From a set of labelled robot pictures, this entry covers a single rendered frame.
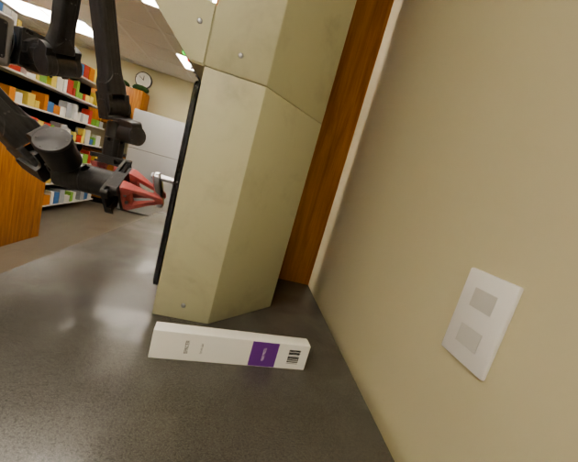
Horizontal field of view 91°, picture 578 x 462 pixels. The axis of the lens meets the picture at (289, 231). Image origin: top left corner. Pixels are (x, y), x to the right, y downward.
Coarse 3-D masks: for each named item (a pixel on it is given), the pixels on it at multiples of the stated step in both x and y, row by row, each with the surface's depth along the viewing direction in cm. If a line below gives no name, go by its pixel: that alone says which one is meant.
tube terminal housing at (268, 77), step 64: (256, 0) 47; (320, 0) 54; (256, 64) 49; (320, 64) 59; (192, 128) 50; (256, 128) 51; (192, 192) 52; (256, 192) 57; (192, 256) 55; (256, 256) 63; (192, 320) 57
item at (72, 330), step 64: (64, 256) 70; (128, 256) 80; (0, 320) 43; (64, 320) 47; (128, 320) 52; (256, 320) 65; (320, 320) 74; (0, 384) 33; (64, 384) 36; (128, 384) 38; (192, 384) 41; (256, 384) 45; (320, 384) 49; (0, 448) 27; (64, 448) 29; (128, 448) 30; (192, 448) 32; (256, 448) 34; (320, 448) 37; (384, 448) 39
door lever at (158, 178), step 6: (156, 174) 55; (156, 180) 55; (162, 180) 56; (168, 180) 56; (156, 186) 57; (162, 186) 58; (156, 192) 58; (162, 192) 59; (162, 198) 60; (156, 204) 60; (162, 204) 61
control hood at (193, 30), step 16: (160, 0) 46; (176, 0) 46; (192, 0) 46; (176, 16) 47; (192, 16) 47; (208, 16) 47; (176, 32) 47; (192, 32) 47; (208, 32) 48; (192, 48) 48; (192, 64) 50
